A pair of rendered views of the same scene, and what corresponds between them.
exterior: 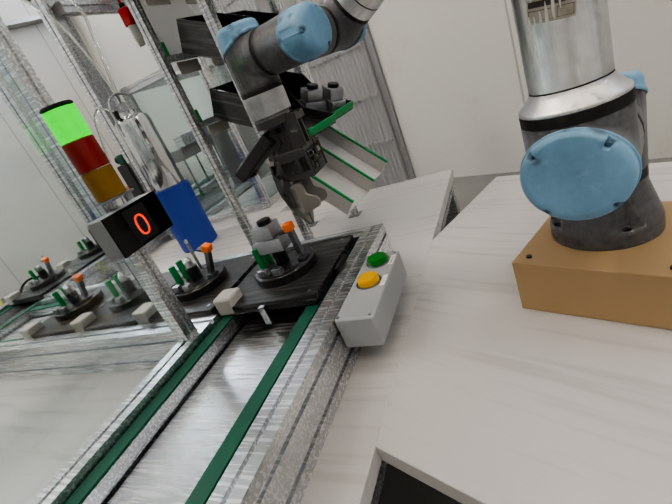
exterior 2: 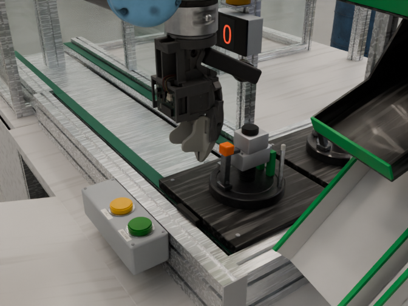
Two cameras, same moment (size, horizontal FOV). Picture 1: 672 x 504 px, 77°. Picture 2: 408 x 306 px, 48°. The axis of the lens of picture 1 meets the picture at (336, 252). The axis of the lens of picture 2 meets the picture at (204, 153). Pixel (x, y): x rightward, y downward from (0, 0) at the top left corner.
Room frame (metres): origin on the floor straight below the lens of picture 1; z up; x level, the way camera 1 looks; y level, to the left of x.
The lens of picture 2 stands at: (1.09, -0.57, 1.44)
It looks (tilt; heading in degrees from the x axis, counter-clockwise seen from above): 29 degrees down; 116
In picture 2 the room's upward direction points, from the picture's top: straight up
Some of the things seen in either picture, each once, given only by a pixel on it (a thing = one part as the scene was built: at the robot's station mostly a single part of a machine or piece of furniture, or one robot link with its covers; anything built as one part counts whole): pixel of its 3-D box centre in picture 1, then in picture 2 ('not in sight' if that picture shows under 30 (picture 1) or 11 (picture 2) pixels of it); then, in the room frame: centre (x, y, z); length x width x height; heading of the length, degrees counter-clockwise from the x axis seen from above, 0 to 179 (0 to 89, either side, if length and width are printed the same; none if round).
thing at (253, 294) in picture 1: (289, 273); (246, 191); (0.85, 0.11, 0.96); 0.24 x 0.24 x 0.02; 61
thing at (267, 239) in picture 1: (265, 235); (253, 142); (0.85, 0.12, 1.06); 0.08 x 0.04 x 0.07; 61
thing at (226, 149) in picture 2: (291, 239); (229, 163); (0.83, 0.08, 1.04); 0.04 x 0.02 x 0.08; 61
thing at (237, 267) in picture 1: (192, 271); (342, 132); (0.97, 0.34, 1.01); 0.24 x 0.24 x 0.13; 61
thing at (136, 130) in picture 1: (143, 142); not in sight; (1.76, 0.52, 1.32); 0.14 x 0.14 x 0.38
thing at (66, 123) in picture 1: (67, 124); not in sight; (0.74, 0.31, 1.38); 0.05 x 0.05 x 0.05
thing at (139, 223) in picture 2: (377, 261); (139, 227); (0.73, -0.07, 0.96); 0.04 x 0.04 x 0.02
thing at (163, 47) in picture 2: (290, 147); (187, 75); (0.79, 0.00, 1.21); 0.09 x 0.08 x 0.12; 61
